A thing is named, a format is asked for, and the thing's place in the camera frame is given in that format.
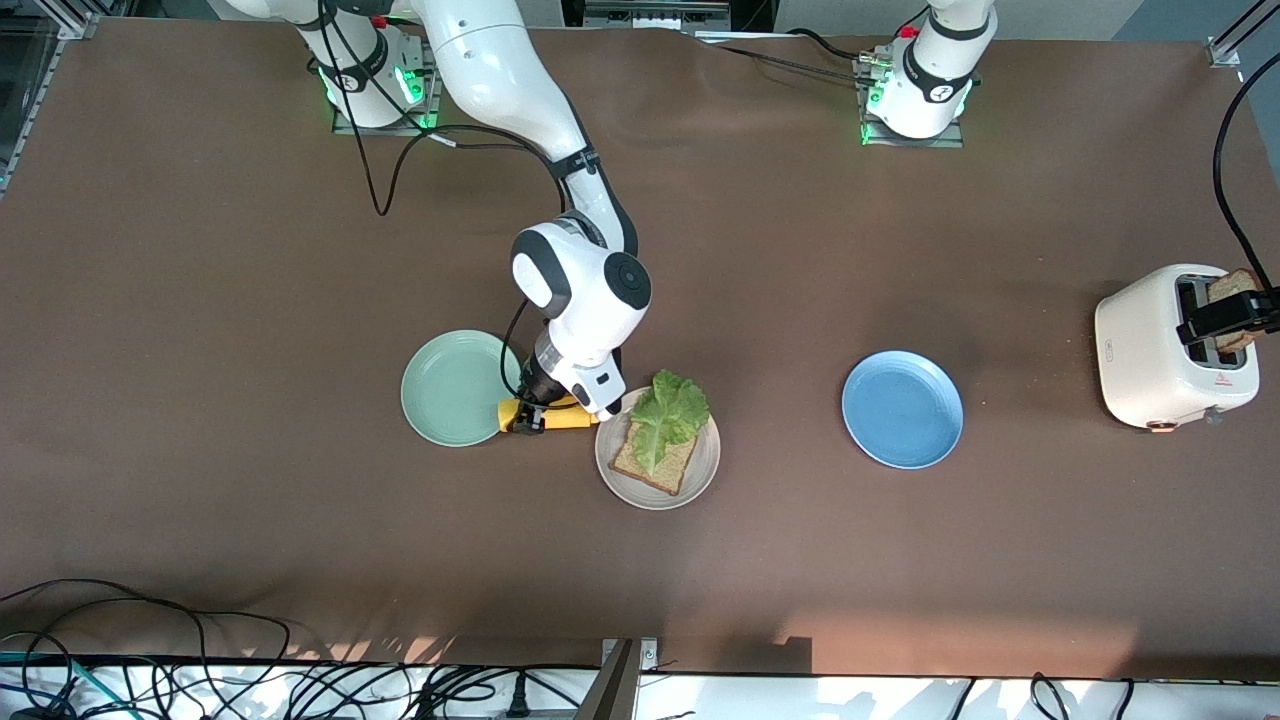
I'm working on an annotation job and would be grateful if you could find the beige plate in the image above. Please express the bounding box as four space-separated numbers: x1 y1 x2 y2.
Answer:
594 385 721 511

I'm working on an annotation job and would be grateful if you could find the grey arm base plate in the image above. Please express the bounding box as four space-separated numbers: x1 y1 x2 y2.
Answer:
860 55 966 149
332 42 441 137

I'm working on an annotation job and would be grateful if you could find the brown bread slice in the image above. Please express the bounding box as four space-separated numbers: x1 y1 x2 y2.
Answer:
608 415 701 497
1207 267 1264 354

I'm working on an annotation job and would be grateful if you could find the grey metal bracket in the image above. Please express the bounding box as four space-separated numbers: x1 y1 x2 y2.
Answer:
590 637 661 720

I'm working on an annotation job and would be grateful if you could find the black equipment box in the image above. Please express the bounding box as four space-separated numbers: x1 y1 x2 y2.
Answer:
560 0 776 36

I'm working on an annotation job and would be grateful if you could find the aluminium frame corner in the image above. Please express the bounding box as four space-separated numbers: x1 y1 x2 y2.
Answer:
1205 0 1280 69

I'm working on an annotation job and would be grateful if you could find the mint green plate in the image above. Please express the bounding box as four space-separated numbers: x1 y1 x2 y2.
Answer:
400 329 524 448

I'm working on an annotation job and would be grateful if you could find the green lettuce leaf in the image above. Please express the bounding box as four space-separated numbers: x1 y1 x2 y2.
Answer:
628 370 712 476

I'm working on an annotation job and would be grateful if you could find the aluminium frame rail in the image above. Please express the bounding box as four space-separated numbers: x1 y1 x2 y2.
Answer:
0 0 131 196

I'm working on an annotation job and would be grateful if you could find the yellow squeeze bottle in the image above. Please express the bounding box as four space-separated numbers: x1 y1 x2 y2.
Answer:
497 395 601 433

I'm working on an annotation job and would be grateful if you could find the blue plate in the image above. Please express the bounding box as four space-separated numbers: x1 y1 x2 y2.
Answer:
841 350 965 471

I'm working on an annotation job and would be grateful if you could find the white toaster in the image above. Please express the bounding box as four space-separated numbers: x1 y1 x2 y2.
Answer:
1093 263 1263 433

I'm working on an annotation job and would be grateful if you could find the teal cable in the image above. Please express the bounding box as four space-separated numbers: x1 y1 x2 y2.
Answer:
0 650 101 706

